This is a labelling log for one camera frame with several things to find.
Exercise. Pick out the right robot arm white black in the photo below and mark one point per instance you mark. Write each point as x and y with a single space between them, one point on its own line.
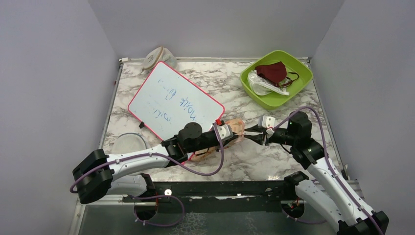
345 211

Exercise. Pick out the maroon bra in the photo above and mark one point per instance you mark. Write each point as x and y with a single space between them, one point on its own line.
277 74

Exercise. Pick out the peach floral mesh laundry bag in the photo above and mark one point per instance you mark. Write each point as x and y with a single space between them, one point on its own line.
237 127

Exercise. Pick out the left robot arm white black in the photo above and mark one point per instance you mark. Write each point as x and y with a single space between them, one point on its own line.
96 176

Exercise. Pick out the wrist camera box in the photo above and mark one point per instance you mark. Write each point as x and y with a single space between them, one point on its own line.
266 122
224 130

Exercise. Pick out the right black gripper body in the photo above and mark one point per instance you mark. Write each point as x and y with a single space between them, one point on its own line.
281 136

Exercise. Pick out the aluminium frame rail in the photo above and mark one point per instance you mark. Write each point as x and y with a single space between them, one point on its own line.
352 185

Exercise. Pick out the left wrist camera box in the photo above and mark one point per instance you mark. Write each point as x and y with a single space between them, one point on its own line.
224 130

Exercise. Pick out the green plastic bin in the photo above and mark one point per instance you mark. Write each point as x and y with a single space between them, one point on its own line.
273 100

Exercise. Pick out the pink framed whiteboard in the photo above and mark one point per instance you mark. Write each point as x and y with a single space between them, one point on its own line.
167 101

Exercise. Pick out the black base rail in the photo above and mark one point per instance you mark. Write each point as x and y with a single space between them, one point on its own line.
213 197

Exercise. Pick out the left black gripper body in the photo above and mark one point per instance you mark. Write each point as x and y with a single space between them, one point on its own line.
206 141

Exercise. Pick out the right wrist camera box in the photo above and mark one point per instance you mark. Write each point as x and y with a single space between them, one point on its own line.
266 122

